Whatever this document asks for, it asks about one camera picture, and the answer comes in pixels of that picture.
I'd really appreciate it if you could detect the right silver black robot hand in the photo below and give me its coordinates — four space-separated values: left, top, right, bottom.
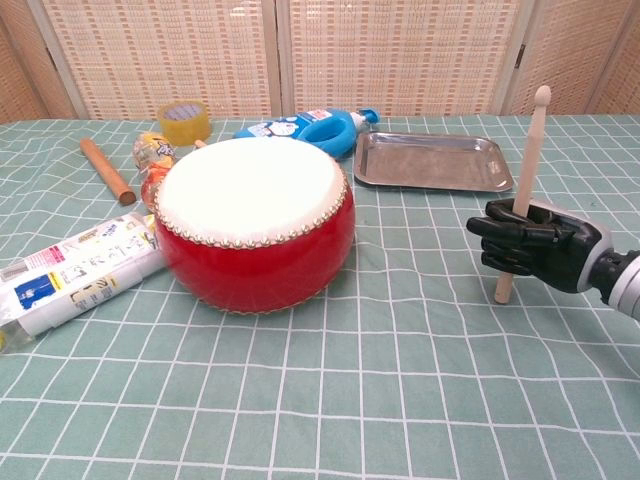
466 198 614 295

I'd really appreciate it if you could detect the stainless steel tray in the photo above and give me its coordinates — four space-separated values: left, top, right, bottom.
353 131 515 194

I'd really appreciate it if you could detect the red drum white top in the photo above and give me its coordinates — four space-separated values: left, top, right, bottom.
152 137 357 316

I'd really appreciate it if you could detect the blue detergent pump bottle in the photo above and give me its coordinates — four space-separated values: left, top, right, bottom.
233 106 382 160

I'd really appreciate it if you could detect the green checked tablecloth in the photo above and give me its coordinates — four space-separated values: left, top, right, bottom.
0 114 640 480

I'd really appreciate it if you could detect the yellow packing tape roll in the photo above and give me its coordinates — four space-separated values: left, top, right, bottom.
157 100 213 147

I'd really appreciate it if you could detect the orange drink bottle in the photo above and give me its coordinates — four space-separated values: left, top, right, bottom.
132 131 182 211

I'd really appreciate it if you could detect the bamboo folding screen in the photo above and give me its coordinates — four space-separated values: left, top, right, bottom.
0 0 640 123

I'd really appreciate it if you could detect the brown wooden rolling pin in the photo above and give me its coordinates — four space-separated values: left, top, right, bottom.
79 138 137 206

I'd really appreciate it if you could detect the white plastic snack package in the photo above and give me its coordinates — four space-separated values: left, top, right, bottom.
0 210 169 355

